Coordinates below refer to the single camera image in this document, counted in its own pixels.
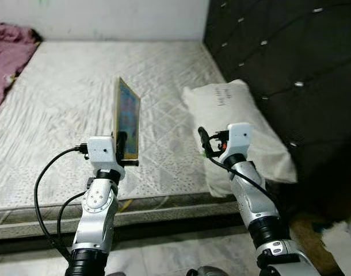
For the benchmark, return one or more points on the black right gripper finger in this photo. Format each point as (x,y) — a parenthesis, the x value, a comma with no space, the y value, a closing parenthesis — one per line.
(203,142)

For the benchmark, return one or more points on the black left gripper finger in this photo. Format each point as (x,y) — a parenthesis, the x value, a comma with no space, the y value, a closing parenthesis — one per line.
(121,146)

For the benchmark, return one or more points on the colourful children's book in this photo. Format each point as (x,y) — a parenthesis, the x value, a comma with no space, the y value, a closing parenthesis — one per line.
(129,115)

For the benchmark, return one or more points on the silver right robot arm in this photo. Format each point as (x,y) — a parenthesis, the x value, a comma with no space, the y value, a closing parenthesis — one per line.
(259,213)

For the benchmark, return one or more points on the white pillow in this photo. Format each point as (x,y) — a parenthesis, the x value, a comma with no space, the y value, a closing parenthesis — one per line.
(250,115)

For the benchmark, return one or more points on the beige quilted mattress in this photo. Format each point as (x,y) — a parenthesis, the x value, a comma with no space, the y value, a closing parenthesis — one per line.
(60,103)

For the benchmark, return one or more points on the grey robot left leg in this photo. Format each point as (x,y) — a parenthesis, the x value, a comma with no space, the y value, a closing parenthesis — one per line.
(117,273)

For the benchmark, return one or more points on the grey robot leg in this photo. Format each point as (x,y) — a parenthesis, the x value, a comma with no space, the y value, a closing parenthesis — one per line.
(204,271)
(117,273)

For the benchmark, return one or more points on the black tufted headboard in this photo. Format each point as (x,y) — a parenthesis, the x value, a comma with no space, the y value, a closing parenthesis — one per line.
(290,57)

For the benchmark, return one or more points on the grey robot right leg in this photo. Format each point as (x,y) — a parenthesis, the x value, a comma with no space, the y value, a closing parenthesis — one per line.
(204,271)

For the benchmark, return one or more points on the brown floor item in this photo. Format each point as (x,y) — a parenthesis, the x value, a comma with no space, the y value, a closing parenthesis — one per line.
(311,241)

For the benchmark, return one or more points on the purple cartoon mouse quilt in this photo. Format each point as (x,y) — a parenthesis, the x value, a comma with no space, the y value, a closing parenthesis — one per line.
(8,57)

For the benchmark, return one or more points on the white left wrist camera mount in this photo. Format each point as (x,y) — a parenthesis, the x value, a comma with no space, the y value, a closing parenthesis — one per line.
(103,152)

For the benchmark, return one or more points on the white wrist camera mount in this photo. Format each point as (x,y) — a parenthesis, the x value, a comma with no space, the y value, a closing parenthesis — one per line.
(237,141)
(103,152)

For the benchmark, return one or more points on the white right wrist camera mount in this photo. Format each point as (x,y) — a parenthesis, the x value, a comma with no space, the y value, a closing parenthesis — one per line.
(237,141)

